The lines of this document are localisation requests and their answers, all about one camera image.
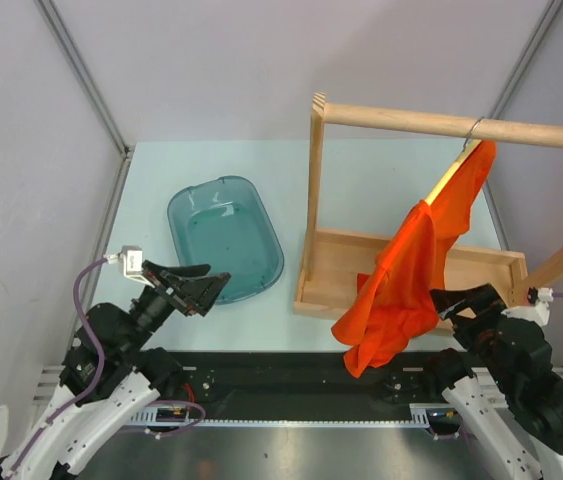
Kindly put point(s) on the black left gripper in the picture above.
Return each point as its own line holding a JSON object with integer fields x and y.
{"x": 190, "y": 293}

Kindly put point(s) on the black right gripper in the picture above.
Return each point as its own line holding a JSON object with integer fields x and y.
{"x": 482, "y": 299}

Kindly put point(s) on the orange t shirt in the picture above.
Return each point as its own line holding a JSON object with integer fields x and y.
{"x": 393, "y": 304}

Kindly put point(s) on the yellow hanger with metal hook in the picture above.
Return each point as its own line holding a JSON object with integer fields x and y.
{"x": 468, "y": 148}

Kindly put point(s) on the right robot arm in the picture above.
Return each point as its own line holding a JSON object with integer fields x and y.
{"x": 510, "y": 342}

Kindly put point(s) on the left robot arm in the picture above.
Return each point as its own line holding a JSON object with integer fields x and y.
{"x": 109, "y": 376}

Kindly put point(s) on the teal plastic tub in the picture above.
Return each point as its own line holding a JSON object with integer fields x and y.
{"x": 223, "y": 223}

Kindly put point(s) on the wooden clothes rack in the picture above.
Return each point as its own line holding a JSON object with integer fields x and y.
{"x": 350, "y": 271}

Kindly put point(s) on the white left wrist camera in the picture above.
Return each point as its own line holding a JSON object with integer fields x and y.
{"x": 130, "y": 260}

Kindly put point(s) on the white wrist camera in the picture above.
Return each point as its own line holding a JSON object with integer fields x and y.
{"x": 130, "y": 260}
{"x": 537, "y": 310}

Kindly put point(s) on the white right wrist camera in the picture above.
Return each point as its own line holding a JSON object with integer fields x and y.
{"x": 537, "y": 310}

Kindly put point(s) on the white cable duct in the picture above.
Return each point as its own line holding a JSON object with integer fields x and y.
{"x": 171, "y": 415}

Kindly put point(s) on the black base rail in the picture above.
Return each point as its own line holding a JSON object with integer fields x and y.
{"x": 262, "y": 381}

